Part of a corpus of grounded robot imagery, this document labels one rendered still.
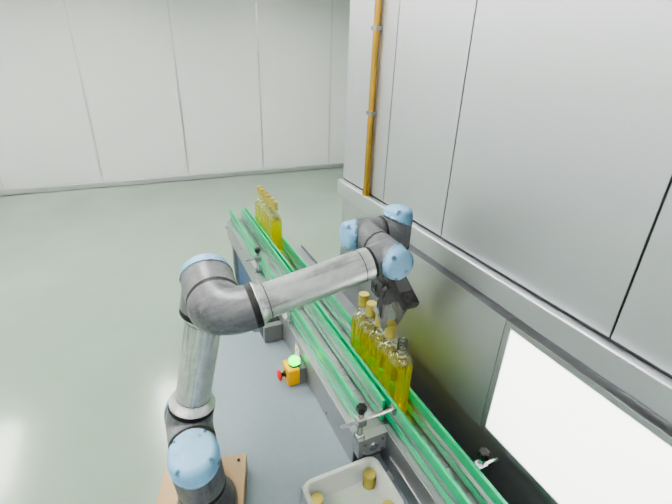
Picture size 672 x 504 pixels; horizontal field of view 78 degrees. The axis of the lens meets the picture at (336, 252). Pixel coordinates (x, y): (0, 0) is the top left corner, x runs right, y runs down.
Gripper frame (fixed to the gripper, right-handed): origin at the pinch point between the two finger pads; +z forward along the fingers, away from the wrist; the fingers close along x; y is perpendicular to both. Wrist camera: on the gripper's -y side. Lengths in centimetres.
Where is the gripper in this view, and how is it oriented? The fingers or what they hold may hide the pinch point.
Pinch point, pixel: (391, 325)
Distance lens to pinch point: 123.0
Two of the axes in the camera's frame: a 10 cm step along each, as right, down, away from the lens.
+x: -9.1, 1.5, -3.8
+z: -0.3, 9.0, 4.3
